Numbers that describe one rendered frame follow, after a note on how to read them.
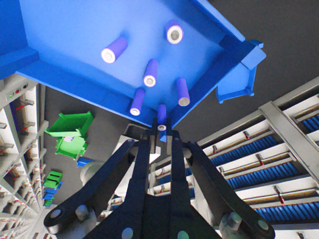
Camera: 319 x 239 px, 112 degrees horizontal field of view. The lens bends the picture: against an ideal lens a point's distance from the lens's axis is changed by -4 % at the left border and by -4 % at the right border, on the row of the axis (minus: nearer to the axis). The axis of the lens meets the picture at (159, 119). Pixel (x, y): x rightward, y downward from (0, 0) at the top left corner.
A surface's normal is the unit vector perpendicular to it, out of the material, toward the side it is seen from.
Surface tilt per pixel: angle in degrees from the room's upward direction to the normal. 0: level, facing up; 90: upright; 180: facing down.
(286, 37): 0
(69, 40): 0
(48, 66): 90
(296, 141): 90
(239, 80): 0
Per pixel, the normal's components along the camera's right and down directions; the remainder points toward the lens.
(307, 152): -0.79, -0.46
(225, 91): -0.04, 0.71
